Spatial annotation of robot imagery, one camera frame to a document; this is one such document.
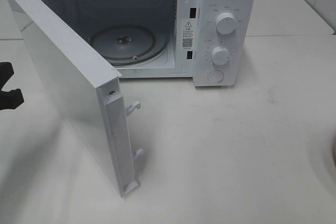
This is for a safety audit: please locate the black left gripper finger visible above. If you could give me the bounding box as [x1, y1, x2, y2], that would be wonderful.
[0, 89, 24, 110]
[0, 62, 14, 88]

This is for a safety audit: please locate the round white door-release button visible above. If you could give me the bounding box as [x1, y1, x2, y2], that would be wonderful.
[207, 70, 224, 83]

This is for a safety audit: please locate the white timer knob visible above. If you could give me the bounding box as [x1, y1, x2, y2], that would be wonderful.
[211, 46, 231, 66]

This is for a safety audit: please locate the white power knob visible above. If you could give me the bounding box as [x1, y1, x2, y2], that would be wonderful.
[215, 10, 237, 35]

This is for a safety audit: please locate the pink round plate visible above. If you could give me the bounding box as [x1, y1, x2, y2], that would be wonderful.
[332, 138, 336, 166]

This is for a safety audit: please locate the glass microwave turntable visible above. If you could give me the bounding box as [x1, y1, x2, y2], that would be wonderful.
[89, 25, 169, 66]

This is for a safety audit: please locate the white microwave oven body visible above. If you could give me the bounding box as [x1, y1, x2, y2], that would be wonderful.
[41, 0, 254, 87]

